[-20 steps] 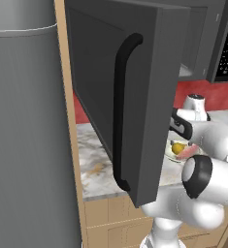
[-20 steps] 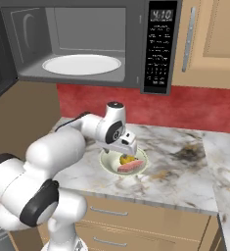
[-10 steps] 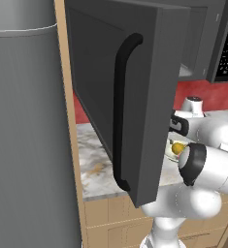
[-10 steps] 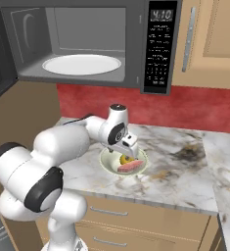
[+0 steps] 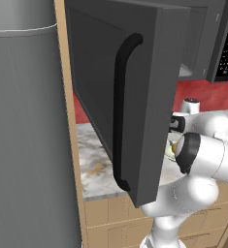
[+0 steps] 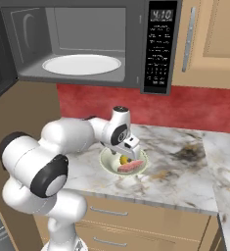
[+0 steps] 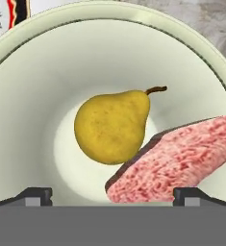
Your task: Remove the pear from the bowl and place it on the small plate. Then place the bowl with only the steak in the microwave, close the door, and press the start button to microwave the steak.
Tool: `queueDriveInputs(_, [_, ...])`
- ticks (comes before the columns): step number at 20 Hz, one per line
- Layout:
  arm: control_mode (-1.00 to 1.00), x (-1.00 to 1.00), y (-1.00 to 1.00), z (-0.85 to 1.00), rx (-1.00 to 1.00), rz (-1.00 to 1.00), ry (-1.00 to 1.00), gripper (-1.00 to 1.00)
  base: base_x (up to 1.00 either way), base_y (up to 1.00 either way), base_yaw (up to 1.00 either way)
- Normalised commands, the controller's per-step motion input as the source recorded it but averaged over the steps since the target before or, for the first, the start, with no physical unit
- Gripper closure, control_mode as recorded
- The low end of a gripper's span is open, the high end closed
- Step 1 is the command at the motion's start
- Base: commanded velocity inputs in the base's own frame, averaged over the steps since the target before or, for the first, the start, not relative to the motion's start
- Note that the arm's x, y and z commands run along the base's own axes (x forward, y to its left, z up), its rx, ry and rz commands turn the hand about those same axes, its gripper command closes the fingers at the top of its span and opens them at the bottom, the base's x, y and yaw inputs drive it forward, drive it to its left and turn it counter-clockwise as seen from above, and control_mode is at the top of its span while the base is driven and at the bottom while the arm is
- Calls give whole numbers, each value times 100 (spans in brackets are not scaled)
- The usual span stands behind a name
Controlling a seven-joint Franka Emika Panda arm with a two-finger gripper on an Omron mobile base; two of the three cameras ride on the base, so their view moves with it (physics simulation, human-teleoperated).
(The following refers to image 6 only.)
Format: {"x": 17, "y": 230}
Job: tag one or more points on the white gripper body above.
{"x": 129, "y": 152}

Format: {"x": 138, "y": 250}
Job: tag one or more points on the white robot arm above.
{"x": 57, "y": 137}

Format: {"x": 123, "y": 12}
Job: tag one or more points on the pale green bowl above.
{"x": 108, "y": 163}

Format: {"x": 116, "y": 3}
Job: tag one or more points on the white microwave turntable plate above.
{"x": 82, "y": 64}

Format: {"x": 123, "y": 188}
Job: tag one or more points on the grey microwave oven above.
{"x": 87, "y": 39}

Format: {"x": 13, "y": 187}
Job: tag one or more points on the tan upper cupboard door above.
{"x": 217, "y": 42}

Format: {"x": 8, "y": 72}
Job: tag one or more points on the tan drawer front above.
{"x": 142, "y": 241}
{"x": 159, "y": 220}

